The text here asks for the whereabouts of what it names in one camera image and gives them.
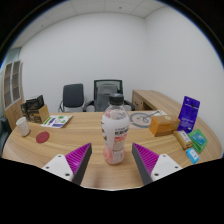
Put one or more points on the wooden side desk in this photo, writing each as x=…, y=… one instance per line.
x=150, y=98

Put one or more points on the grey backpack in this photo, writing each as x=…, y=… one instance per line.
x=105, y=95

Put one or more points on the purple card package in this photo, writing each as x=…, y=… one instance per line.
x=189, y=114

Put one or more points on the dark sofa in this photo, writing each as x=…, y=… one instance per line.
x=3, y=131

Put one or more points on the white paper cup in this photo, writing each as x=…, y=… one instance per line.
x=23, y=126

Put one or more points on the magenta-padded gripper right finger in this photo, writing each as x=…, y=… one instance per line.
x=163, y=165

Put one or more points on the white leaflet with coloured stickers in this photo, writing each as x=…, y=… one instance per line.
x=56, y=120

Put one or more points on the orange cardboard box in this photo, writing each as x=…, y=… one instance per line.
x=163, y=126

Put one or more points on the clear drink bottle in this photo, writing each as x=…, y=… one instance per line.
x=115, y=133

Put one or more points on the black box with orange label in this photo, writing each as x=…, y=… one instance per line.
x=42, y=114

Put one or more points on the wooden shelf cabinet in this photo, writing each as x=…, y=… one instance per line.
x=12, y=93

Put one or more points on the flat round red coaster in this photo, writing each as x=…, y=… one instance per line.
x=42, y=137

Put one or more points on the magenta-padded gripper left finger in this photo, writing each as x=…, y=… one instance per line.
x=60, y=165

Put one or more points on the small tan box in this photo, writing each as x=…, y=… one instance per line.
x=183, y=139

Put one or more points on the small light blue pack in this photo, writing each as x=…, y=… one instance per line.
x=192, y=155

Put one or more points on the green flat box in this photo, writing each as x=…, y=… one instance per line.
x=198, y=140

